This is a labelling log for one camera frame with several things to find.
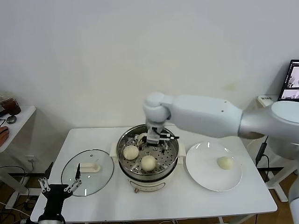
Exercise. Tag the white side desk with laptop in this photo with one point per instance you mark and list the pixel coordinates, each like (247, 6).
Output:
(279, 191)

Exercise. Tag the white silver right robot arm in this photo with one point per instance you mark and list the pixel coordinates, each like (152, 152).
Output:
(205, 114)

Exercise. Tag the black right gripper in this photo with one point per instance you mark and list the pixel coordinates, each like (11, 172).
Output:
(157, 145)

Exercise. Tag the white round plate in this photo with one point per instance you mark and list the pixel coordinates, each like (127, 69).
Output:
(203, 168)

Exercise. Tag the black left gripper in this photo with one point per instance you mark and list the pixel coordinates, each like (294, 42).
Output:
(54, 193)

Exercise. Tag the white side desk with cup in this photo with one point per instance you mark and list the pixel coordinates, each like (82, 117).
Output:
(23, 121)

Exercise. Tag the small round grey disc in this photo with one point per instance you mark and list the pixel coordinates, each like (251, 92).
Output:
(11, 120)

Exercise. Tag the white wall socket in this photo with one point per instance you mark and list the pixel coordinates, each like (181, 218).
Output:
(31, 160)

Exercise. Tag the perforated steel steamer basket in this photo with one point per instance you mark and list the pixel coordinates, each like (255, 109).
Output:
(172, 150)

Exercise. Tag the white steamed baozi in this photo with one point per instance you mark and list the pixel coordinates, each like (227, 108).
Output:
(225, 162)
(130, 152)
(145, 135)
(148, 162)

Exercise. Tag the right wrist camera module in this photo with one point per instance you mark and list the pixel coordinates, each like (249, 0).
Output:
(154, 135)

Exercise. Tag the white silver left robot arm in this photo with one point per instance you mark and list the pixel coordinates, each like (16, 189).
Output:
(50, 219)

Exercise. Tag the person's hand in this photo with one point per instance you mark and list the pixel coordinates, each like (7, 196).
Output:
(3, 135)

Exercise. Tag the dark open laptop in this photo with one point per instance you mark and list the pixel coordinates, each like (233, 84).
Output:
(292, 81)

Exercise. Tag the cream electric cooker pot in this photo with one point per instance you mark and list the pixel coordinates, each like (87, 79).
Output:
(182, 151)

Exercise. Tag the plastic iced coffee cup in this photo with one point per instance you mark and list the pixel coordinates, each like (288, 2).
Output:
(11, 105)

